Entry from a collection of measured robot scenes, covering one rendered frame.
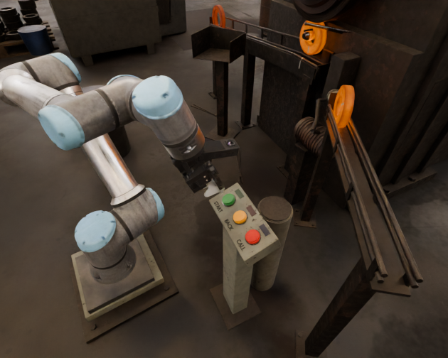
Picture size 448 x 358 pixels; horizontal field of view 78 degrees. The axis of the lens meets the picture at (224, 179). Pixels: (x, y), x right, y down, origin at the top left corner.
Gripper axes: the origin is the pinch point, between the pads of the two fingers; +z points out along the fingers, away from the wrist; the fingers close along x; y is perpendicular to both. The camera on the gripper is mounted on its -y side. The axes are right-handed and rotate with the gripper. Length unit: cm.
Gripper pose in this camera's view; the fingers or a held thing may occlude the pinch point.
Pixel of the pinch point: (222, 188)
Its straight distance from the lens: 80.7
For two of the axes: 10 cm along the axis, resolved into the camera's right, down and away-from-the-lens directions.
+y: -8.5, 5.3, -0.5
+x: 4.3, 6.3, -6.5
